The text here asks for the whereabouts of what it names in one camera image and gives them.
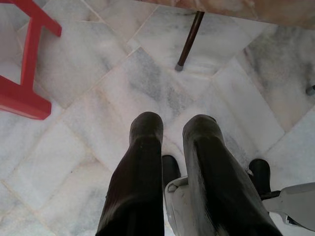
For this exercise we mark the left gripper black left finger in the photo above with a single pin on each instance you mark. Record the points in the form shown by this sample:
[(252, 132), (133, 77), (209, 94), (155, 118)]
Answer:
[(137, 184)]

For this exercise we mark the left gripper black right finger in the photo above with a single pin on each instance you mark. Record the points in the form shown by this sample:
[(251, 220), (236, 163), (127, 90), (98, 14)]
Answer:
[(216, 184)]

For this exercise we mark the red plastic stool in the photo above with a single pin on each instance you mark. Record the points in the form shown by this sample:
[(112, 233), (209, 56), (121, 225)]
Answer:
[(29, 49)]

